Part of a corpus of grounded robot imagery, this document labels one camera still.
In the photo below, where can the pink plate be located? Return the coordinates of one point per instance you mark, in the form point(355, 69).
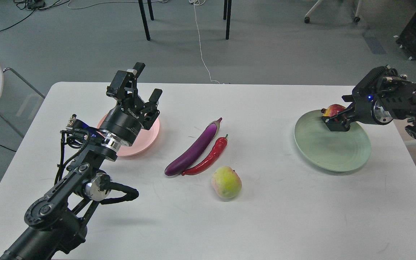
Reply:
point(142, 142)

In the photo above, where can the red pomegranate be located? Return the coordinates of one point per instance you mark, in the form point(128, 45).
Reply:
point(332, 110)

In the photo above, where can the black table leg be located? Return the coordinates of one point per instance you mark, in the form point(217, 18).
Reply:
point(227, 17)
point(144, 16)

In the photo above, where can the purple eggplant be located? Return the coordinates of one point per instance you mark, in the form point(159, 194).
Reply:
point(187, 158)

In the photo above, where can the white office chair base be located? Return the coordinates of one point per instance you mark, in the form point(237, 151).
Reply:
point(331, 9)

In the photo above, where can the red chili pepper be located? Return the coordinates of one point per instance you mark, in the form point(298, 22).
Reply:
point(216, 151)

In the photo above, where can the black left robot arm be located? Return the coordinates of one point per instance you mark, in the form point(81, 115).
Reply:
point(58, 220)

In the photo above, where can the green plate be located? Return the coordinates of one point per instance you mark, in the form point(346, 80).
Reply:
point(331, 150)

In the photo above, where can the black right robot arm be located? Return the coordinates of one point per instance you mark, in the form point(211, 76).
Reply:
point(402, 106)

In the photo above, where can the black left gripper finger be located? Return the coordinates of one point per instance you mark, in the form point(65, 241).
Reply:
point(123, 88)
point(149, 112)

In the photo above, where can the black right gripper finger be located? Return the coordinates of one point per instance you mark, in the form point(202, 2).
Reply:
point(339, 122)

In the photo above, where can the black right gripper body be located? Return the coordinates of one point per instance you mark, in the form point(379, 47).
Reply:
point(366, 98)

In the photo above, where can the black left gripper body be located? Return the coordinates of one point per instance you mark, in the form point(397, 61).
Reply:
point(122, 125)

